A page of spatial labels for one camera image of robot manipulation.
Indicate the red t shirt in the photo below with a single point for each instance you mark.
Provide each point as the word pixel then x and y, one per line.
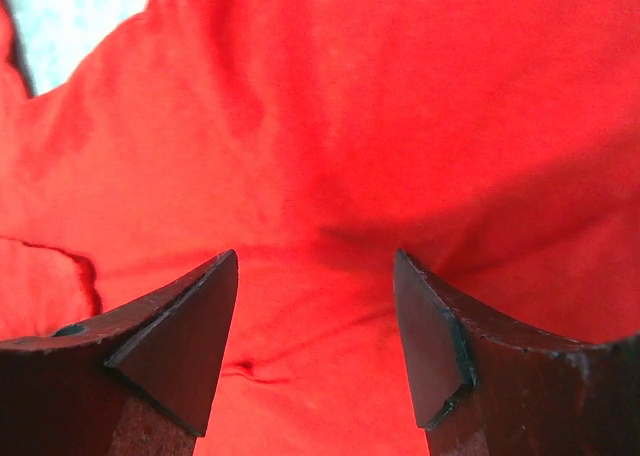
pixel 497 141

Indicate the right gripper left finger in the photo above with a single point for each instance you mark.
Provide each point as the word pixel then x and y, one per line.
pixel 137 380

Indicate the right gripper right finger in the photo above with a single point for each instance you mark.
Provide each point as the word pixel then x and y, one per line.
pixel 483 383

